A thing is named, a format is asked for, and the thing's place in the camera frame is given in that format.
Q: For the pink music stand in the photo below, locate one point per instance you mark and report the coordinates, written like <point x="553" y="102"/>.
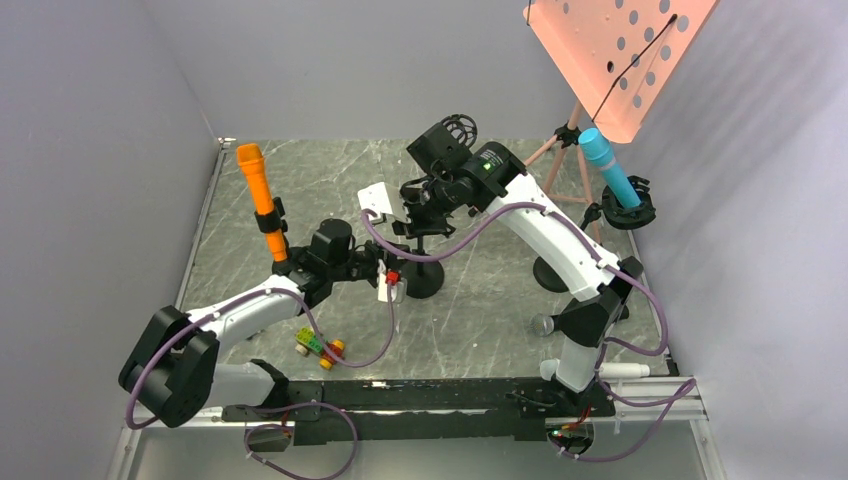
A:
<point x="616" y="56"/>

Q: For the silver mesh black microphone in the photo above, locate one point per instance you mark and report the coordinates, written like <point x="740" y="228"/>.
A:
<point x="541" y="325"/>

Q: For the tripod shock mount stand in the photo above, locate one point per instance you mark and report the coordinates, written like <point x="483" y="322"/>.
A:
<point x="462" y="128"/>

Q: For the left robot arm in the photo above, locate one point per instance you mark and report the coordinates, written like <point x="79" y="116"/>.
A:
<point x="175" y="371"/>

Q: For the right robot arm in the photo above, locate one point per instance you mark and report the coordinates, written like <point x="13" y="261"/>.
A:
<point x="495" y="182"/>

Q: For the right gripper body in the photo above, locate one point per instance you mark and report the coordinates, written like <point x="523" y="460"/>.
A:
<point x="427" y="209"/>

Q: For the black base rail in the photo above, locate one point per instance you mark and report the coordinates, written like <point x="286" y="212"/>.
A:
<point x="522" y="408"/>

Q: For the white condenser microphone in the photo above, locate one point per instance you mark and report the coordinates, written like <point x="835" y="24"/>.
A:
<point x="607" y="370"/>

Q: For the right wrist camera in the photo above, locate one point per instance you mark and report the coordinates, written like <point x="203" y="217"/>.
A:
<point x="383" y="203"/>

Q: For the colourful toy block car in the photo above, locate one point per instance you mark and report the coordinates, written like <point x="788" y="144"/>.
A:
<point x="308" y="344"/>

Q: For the orange microphone round stand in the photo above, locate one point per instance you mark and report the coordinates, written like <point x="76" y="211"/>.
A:
<point x="274" y="226"/>

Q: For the black round base stand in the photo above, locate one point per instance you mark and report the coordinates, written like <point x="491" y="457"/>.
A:
<point x="423" y="279"/>

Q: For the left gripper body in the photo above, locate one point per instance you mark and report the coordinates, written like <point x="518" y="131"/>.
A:
<point x="362" y="266"/>

